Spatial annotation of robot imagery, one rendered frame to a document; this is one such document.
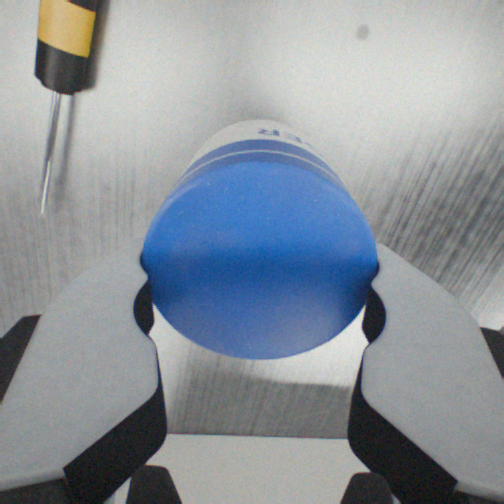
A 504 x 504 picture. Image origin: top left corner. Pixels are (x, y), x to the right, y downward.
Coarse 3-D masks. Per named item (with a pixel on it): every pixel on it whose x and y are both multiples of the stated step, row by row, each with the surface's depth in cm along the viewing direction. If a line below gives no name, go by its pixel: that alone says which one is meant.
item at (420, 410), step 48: (384, 288) 9; (432, 288) 9; (384, 336) 8; (432, 336) 8; (480, 336) 8; (384, 384) 7; (432, 384) 7; (480, 384) 7; (384, 432) 6; (432, 432) 6; (480, 432) 6; (432, 480) 5; (480, 480) 5
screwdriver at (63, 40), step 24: (48, 0) 20; (72, 0) 21; (96, 0) 22; (48, 24) 21; (72, 24) 21; (48, 48) 22; (72, 48) 22; (48, 72) 22; (72, 72) 23; (48, 144) 26; (48, 168) 27
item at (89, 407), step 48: (144, 240) 11; (96, 288) 9; (144, 288) 9; (48, 336) 7; (96, 336) 7; (144, 336) 7; (48, 384) 6; (96, 384) 6; (144, 384) 6; (0, 432) 6; (48, 432) 6; (96, 432) 6; (144, 432) 6; (0, 480) 5; (48, 480) 5; (96, 480) 6
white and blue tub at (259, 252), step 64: (256, 128) 13; (192, 192) 9; (256, 192) 9; (320, 192) 9; (192, 256) 10; (256, 256) 10; (320, 256) 10; (192, 320) 11; (256, 320) 11; (320, 320) 11
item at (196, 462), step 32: (160, 448) 44; (192, 448) 44; (224, 448) 44; (256, 448) 44; (288, 448) 44; (320, 448) 44; (192, 480) 41; (224, 480) 41; (256, 480) 41; (288, 480) 41; (320, 480) 41
